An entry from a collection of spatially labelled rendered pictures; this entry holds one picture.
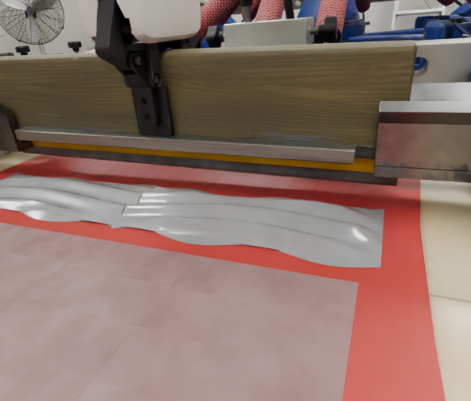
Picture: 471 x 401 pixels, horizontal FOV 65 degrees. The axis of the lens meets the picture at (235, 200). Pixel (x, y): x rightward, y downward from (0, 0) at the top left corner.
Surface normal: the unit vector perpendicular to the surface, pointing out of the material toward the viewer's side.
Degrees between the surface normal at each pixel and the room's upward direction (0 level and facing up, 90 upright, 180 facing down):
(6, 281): 0
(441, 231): 0
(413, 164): 90
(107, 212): 35
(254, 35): 90
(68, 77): 89
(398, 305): 0
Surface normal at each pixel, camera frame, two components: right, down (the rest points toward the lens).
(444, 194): -0.07, -0.89
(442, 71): -0.36, 0.43
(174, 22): 0.93, 0.23
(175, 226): -0.26, -0.44
